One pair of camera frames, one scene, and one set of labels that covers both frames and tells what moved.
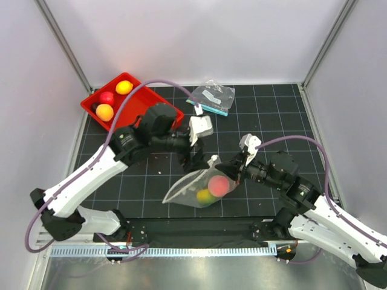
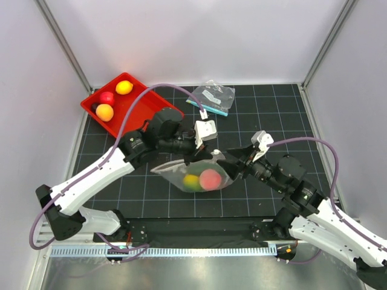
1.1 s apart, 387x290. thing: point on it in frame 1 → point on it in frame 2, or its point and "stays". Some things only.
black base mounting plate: [196, 232] stays
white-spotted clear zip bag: [185, 193] → [201, 176]
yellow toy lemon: [124, 87] stays
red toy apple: [106, 98] stays
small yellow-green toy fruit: [204, 197] → [191, 182]
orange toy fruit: [104, 112] stays
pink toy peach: [218, 185] → [210, 179]
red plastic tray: [144, 95] stays
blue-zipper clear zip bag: [213, 96] stays
